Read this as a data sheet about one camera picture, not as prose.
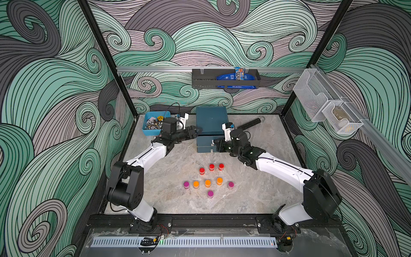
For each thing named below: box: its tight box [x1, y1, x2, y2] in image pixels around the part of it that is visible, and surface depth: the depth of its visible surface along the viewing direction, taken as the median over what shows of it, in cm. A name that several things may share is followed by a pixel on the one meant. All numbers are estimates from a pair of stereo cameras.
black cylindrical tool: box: [237, 115, 265, 131], surface depth 116 cm
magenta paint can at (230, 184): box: [227, 180, 235, 190], surface depth 85 cm
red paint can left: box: [198, 167, 206, 176], surface depth 91 cm
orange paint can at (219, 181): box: [216, 176, 224, 186], surface depth 87 cm
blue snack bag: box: [216, 66, 258, 89], surface depth 93 cm
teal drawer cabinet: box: [195, 106, 229, 153], surface depth 89 cm
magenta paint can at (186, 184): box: [183, 180, 190, 190], surface depth 85 cm
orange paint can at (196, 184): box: [192, 180, 200, 190], surface depth 87 cm
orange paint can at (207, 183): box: [204, 178, 212, 188], surface depth 87 cm
